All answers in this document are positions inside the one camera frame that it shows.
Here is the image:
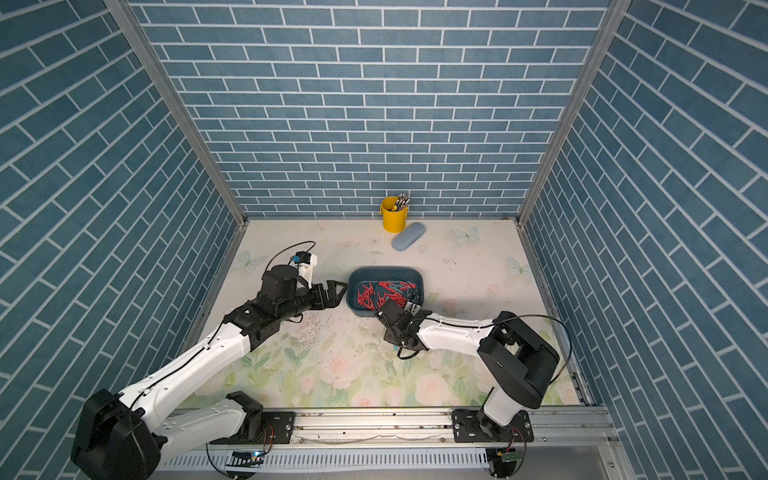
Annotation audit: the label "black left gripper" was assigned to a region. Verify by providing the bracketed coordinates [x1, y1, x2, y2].
[276, 280, 349, 322]

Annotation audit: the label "teal plastic storage box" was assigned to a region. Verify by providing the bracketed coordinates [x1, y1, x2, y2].
[346, 266, 425, 317]

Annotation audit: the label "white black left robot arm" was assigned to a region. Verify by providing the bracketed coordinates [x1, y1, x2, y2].
[71, 265, 348, 479]

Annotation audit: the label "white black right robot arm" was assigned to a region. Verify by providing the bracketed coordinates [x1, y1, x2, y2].
[376, 300, 560, 443]

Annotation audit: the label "red clothespin pile in box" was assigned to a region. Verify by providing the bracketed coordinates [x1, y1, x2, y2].
[354, 280, 418, 311]

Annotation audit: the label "grey fabric glasses case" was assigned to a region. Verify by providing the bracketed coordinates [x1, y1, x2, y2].
[391, 222, 426, 252]

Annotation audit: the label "yellow metal bucket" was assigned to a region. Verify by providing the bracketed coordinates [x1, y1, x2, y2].
[380, 196, 408, 234]

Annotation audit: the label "pens in bucket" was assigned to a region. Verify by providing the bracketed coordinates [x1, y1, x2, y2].
[391, 193, 410, 212]

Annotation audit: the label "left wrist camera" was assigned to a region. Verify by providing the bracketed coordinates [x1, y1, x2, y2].
[292, 251, 318, 289]

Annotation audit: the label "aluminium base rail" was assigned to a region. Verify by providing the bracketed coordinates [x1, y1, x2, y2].
[146, 400, 619, 461]

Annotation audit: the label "left aluminium corner post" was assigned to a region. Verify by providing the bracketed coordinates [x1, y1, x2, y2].
[103, 0, 248, 228]

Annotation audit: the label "aluminium corner post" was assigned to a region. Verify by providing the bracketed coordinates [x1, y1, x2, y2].
[103, 0, 248, 228]
[517, 0, 634, 228]

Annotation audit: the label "right aluminium corner post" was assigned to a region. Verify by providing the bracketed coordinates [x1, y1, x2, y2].
[517, 0, 634, 228]

